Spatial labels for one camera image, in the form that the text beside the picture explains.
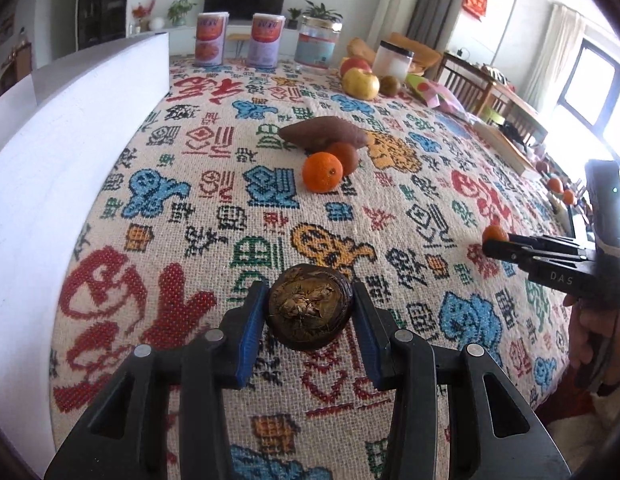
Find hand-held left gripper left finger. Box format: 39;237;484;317
44;280;269;480

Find potted green plant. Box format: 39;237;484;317
167;0;197;27

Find small wooden stool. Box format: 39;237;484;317
227;32;252;57

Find person's right hand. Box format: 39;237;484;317
564;296;616;392

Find dark orange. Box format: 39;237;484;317
326;142;360;177

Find leafy potted plant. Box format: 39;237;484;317
302;0;343;23

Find dark cabinet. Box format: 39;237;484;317
77;0;128;52

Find dark brown water chestnut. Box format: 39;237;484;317
266;266;356;352

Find bright orange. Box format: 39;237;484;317
302;151;344;194

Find printed woven tablecloth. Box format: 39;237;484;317
49;55;573;480

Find purple sweet potato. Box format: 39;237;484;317
277;116;371;153

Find tall can purple label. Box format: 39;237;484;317
247;13;285;68

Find yellow green apple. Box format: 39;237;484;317
341;67;381;101

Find tall can orange label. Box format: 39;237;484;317
196;12;231;67

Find thick book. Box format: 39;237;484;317
472;122;541;178

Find pink green snack bag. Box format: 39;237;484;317
405;74;466;113

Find small orange mandarin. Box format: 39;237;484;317
482;225;511;246

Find glass jar gold lid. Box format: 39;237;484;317
294;16;343;75

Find red apple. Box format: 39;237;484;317
339;56;373;78

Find clear container black lid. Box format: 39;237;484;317
372;40;415;81

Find grey curtain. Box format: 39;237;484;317
407;0;458;53

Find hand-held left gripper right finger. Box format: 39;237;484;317
351;281;574;480

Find red flowers in vase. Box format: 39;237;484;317
131;0;156;34

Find wooden chair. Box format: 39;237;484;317
435;52;511;111

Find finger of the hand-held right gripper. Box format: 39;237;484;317
482;240;588;273
507;232;598;255

